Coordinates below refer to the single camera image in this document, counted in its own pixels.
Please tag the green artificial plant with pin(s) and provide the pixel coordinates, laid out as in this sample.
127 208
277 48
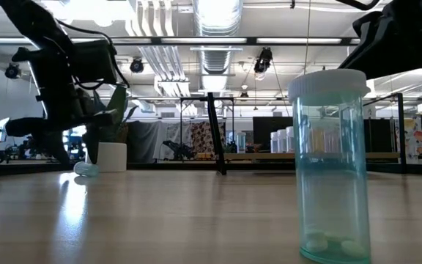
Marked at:
117 110

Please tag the black background robot arm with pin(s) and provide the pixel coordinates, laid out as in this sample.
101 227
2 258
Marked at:
177 149

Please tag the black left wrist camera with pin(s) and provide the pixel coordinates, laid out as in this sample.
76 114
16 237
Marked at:
93 62

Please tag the grey cloth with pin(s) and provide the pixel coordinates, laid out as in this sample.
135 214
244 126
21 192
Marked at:
143 141

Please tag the teal medicine bottle white cap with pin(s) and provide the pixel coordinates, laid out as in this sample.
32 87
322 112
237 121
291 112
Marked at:
86 169
330 165

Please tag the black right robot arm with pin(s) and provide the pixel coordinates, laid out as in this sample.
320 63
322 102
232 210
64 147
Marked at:
398 36

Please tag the white plant pot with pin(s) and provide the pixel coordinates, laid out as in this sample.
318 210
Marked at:
114 157

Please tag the black ceiling spotlight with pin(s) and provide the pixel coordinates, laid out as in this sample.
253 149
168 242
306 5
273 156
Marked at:
136 65
12 70

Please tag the clear medicine bottle white cap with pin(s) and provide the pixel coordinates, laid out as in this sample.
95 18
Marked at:
290 141
282 143
273 143

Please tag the black aluminium rig frame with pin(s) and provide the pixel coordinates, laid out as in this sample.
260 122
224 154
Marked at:
159 166

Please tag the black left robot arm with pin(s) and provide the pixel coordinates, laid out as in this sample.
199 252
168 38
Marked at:
31 18

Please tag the black overhead light rail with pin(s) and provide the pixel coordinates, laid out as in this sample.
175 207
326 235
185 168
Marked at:
251 41

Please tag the black hanging camera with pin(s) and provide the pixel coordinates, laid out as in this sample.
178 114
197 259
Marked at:
264 58

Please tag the colourful poster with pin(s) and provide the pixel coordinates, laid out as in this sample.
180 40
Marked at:
412 139

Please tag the lit computer monitor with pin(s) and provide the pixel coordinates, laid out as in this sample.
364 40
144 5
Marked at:
1 130

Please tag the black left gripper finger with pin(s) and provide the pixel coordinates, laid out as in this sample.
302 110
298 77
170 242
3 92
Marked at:
55 146
92 144

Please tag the black monitor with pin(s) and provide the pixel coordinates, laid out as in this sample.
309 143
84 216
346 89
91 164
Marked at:
272 126

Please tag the small green-top bottle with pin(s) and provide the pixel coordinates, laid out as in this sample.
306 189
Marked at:
241 143

